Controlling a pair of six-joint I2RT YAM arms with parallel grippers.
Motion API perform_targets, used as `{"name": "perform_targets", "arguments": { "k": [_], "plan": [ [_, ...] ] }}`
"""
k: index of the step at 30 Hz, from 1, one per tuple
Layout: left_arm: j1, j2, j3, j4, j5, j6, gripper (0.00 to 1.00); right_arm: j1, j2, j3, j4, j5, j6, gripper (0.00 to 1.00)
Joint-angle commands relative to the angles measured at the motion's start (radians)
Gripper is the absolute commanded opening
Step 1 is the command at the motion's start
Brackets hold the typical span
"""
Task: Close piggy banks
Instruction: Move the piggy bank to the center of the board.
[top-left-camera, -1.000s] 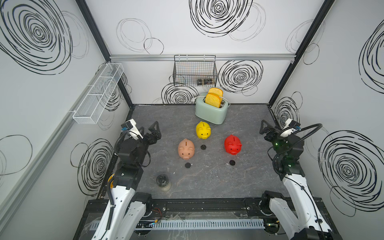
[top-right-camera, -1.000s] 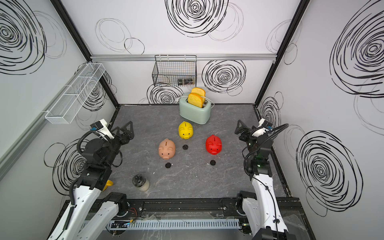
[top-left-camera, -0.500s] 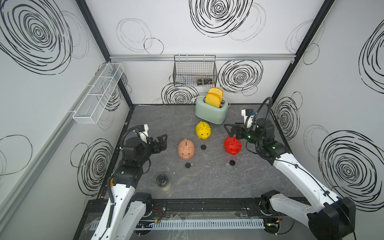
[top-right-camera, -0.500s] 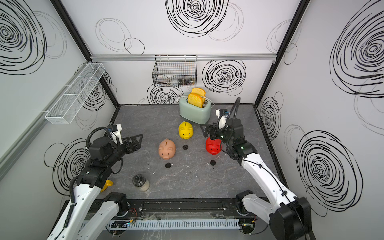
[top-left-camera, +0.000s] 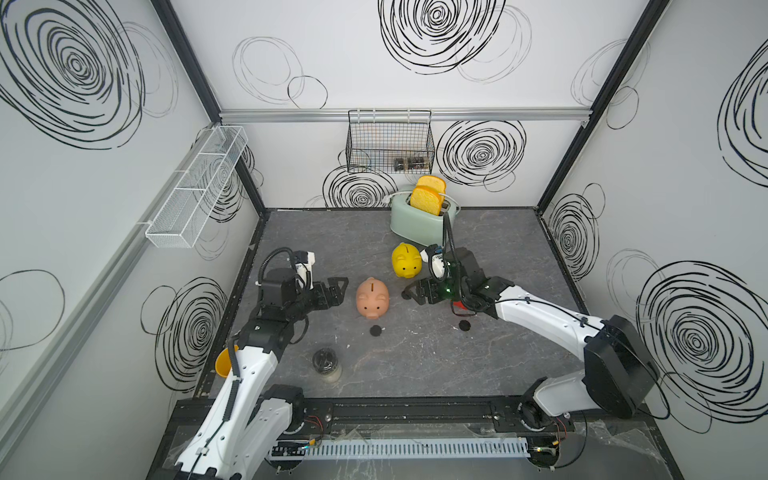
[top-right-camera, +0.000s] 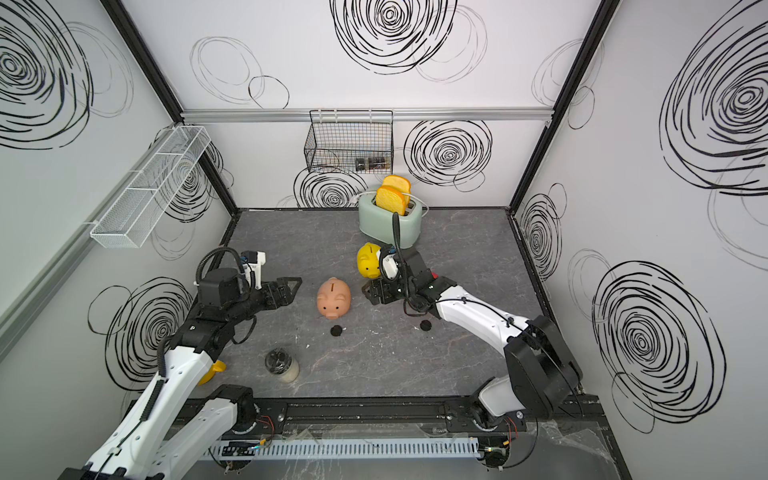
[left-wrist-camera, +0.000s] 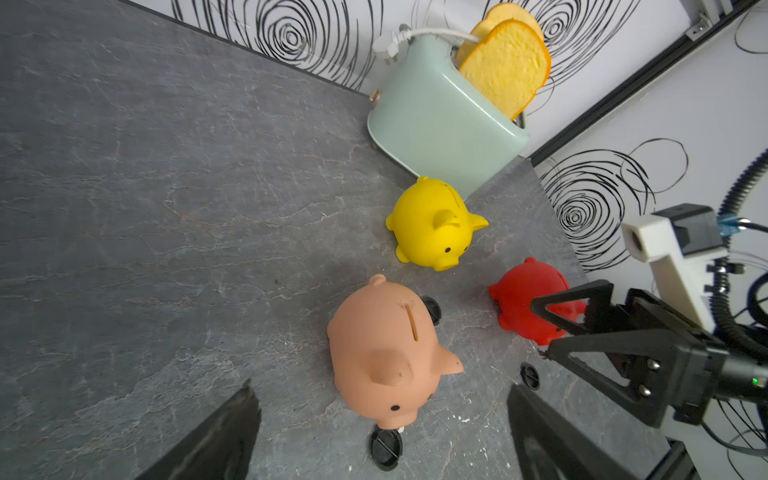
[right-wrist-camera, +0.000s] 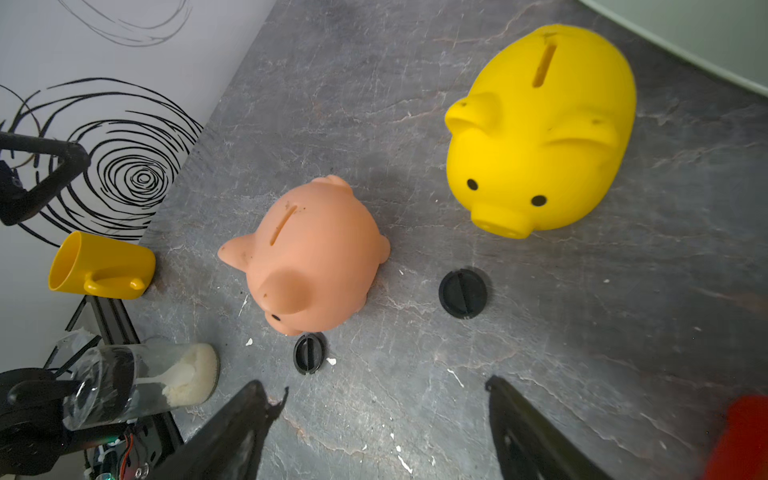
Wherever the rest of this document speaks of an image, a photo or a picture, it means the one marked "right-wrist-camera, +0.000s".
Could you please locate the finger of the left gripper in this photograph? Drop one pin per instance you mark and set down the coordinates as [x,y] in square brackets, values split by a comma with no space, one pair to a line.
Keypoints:
[38,170]

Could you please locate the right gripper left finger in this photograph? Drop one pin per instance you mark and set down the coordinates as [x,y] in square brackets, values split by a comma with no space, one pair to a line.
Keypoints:
[230,444]

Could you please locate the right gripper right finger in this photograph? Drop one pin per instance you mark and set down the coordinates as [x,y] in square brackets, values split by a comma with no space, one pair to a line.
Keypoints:
[528,445]

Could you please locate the pink piggy bank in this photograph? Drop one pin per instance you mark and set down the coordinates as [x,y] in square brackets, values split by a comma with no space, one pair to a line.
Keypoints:
[313,259]

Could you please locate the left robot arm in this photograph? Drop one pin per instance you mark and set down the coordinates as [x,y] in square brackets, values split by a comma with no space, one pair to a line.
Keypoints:
[33,435]

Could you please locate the red piggy bank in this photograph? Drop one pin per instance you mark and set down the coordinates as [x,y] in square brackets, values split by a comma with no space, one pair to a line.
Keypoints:
[741,451]

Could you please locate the yellow piggy bank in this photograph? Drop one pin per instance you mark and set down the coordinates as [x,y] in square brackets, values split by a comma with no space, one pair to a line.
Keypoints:
[540,137]

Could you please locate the yellow mug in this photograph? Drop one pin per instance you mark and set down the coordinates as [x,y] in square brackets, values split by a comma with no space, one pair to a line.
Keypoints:
[87,264]

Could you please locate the black plug near pink pig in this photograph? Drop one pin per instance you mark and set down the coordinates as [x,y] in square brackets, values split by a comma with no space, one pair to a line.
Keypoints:
[309,352]

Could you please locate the clear jar with white contents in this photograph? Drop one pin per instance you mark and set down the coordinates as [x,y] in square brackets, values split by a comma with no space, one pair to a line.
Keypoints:
[172,376]

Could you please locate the black plug near yellow pig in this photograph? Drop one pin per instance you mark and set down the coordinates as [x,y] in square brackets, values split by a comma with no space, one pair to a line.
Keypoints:
[463,293]

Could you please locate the mint green toaster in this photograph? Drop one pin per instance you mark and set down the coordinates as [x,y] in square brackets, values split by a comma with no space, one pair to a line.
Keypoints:
[727,38]

